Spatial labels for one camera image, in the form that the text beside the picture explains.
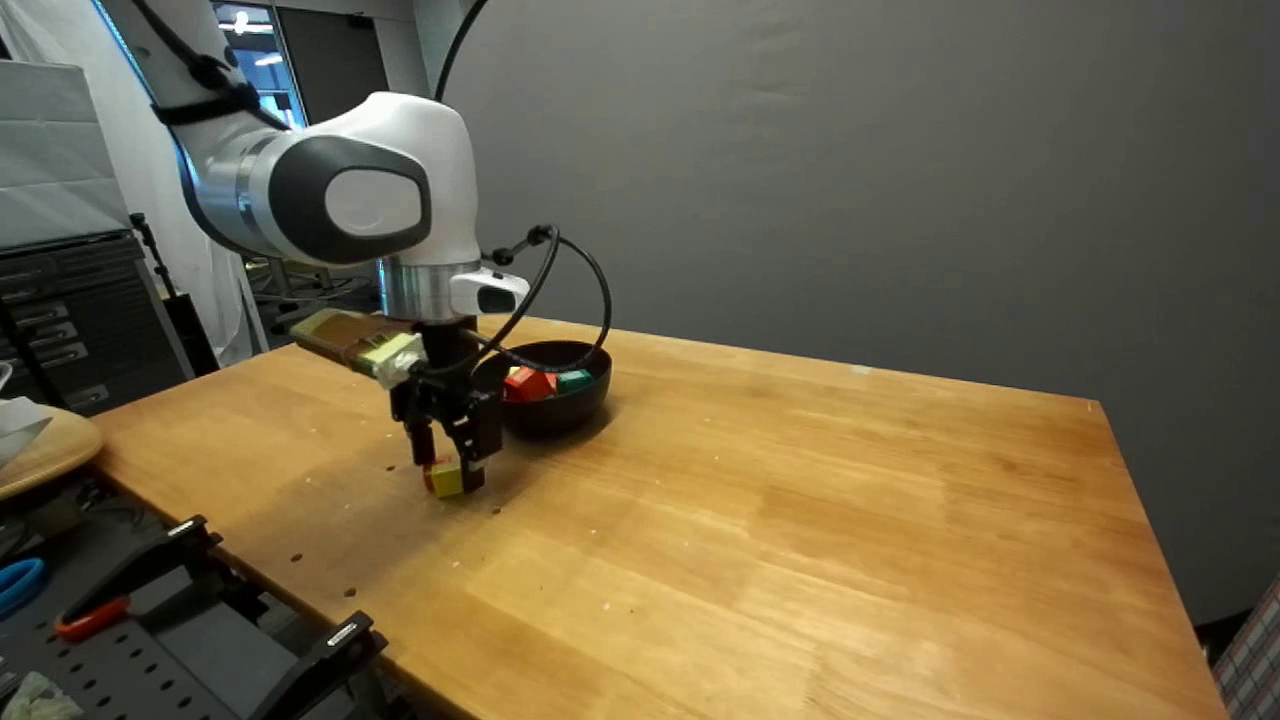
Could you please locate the blue scissors handle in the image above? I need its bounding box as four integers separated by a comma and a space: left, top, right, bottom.
0, 557, 48, 616

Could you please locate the round wooden board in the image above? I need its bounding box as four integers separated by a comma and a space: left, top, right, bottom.
0, 409, 106, 499

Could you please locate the large green cube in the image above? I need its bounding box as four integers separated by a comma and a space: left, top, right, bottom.
559, 373, 593, 387

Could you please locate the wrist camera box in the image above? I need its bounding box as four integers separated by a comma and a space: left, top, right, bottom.
287, 307, 427, 387

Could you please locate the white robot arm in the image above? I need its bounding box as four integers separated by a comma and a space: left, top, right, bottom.
94, 0, 533, 494

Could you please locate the black bowl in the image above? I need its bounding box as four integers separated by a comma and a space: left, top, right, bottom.
495, 339, 612, 441

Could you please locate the red cube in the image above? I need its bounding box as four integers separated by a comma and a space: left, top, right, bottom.
506, 363, 557, 404

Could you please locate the grey equipment cabinet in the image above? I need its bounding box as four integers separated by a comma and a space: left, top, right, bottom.
0, 58, 193, 415

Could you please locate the black clamp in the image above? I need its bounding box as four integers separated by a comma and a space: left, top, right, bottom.
247, 610, 386, 720

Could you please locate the yellow-green cube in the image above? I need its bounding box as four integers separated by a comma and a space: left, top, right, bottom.
425, 462, 465, 499

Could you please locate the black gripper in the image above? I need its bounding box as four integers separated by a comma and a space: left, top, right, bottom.
394, 321, 499, 494

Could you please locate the orange-handled clamp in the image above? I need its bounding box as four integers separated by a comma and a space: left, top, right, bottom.
53, 517, 221, 645

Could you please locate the black perforated side board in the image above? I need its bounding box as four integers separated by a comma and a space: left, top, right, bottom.
0, 475, 414, 720

